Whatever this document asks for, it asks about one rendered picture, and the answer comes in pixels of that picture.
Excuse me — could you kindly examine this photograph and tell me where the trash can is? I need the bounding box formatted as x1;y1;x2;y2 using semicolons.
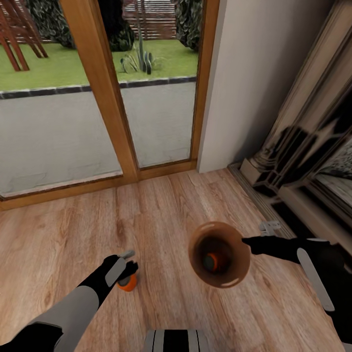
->
188;221;251;289

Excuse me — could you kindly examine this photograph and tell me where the can of soda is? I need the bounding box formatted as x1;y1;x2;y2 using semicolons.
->
203;252;229;271
117;275;137;292

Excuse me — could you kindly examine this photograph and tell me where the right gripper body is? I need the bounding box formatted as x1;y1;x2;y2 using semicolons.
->
250;235;283;259

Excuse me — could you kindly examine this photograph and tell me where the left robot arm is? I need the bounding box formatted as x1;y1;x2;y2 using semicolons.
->
0;249;138;352

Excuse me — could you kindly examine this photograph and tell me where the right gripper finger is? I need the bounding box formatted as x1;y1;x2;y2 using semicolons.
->
242;238;250;246

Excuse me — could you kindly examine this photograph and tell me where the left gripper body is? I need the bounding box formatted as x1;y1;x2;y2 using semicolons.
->
119;261;136;281

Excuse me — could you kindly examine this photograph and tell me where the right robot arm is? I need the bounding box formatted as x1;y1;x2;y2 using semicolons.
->
242;221;352;352

